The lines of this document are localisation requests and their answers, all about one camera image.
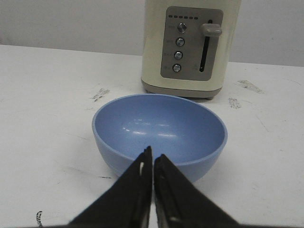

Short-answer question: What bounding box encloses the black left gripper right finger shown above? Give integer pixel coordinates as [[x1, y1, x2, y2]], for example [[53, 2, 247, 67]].
[[154, 154, 240, 228]]

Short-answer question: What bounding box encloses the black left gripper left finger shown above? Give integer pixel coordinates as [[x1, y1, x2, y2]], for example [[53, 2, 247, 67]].
[[68, 146, 152, 228]]

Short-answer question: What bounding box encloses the cream two-slot toaster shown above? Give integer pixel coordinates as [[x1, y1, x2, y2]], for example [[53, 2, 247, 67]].
[[141, 0, 241, 99]]

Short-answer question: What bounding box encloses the blue plastic bowl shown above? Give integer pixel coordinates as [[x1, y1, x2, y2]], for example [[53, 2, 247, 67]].
[[92, 94, 228, 182]]

